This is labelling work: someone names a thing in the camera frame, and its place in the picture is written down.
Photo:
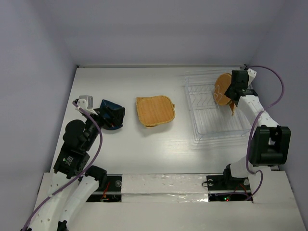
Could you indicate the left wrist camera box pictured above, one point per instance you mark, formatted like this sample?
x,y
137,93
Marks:
x,y
84,101

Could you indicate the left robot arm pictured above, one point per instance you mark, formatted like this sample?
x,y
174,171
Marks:
x,y
74,177

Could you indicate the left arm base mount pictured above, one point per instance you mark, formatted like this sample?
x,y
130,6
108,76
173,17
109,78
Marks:
x,y
110,192

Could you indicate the dark blue plate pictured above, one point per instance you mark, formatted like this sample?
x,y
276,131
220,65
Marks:
x,y
113,106

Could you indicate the square woven plate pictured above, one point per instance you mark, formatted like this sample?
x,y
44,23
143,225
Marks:
x,y
161,99
151,115

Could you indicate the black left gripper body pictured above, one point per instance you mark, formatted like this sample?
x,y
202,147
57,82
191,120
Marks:
x,y
97,112

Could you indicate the round woven plate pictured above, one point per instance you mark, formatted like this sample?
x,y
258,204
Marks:
x,y
221,85

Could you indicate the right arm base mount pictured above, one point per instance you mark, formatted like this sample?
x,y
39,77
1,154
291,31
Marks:
x,y
221,189

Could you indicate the small woven plate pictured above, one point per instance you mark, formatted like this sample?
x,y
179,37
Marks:
x,y
232,108

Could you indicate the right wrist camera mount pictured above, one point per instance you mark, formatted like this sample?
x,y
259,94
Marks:
x,y
252,74

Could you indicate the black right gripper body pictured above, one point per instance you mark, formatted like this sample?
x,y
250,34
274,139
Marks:
x,y
235,89

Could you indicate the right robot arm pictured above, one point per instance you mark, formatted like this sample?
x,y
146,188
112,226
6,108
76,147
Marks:
x,y
268,142

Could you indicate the clear wire dish rack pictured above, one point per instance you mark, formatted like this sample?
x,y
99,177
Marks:
x,y
210,120

